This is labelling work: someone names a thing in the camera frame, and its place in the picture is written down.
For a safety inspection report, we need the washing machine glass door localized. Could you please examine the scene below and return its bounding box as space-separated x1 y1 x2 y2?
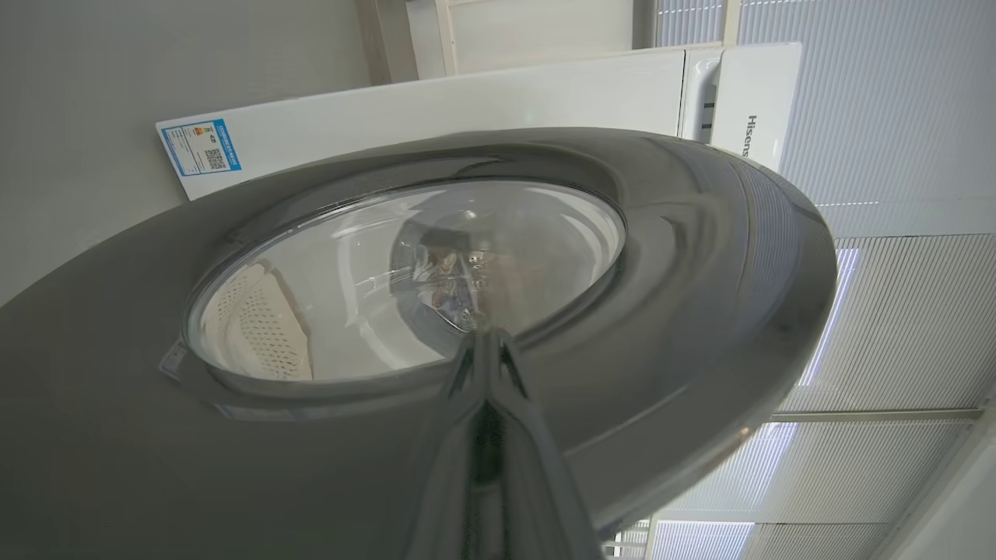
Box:
0 127 839 560

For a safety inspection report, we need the white front-load washing machine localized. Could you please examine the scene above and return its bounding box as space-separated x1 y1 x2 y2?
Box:
156 41 804 201

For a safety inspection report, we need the blue energy label sticker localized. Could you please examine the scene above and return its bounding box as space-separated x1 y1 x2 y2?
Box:
160 118 242 177

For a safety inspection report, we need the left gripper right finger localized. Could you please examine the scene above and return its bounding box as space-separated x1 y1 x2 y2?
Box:
488 330 605 560

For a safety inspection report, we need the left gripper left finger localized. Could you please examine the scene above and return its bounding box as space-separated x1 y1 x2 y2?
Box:
403 330 489 560

